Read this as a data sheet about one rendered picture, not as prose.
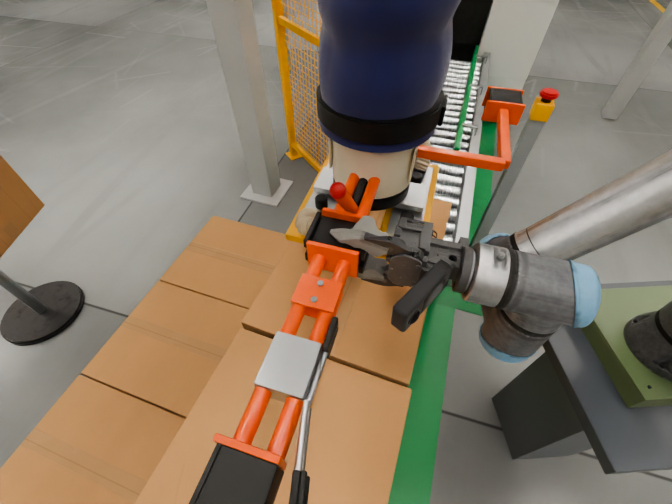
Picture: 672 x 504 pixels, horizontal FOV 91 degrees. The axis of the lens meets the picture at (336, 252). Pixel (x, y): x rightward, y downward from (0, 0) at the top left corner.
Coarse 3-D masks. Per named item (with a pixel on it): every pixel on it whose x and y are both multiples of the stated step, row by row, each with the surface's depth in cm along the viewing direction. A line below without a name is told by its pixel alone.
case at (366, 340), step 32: (288, 256) 90; (288, 288) 83; (352, 288) 83; (384, 288) 83; (256, 320) 78; (352, 320) 78; (384, 320) 78; (352, 352) 73; (384, 352) 73; (416, 352) 73
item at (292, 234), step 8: (328, 160) 87; (312, 184) 81; (312, 192) 79; (304, 200) 77; (312, 200) 76; (320, 200) 73; (328, 200) 76; (320, 208) 74; (288, 232) 71; (296, 232) 71; (296, 240) 71
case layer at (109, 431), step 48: (192, 240) 148; (240, 240) 148; (288, 240) 148; (192, 288) 131; (240, 288) 131; (144, 336) 118; (192, 336) 118; (96, 384) 107; (144, 384) 107; (192, 384) 107; (48, 432) 98; (96, 432) 98; (144, 432) 98; (0, 480) 91; (48, 480) 91; (96, 480) 91; (144, 480) 91
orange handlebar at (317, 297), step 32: (448, 160) 69; (480, 160) 67; (352, 192) 61; (320, 256) 51; (320, 288) 47; (288, 320) 44; (320, 320) 44; (256, 416) 37; (288, 416) 37; (288, 448) 36
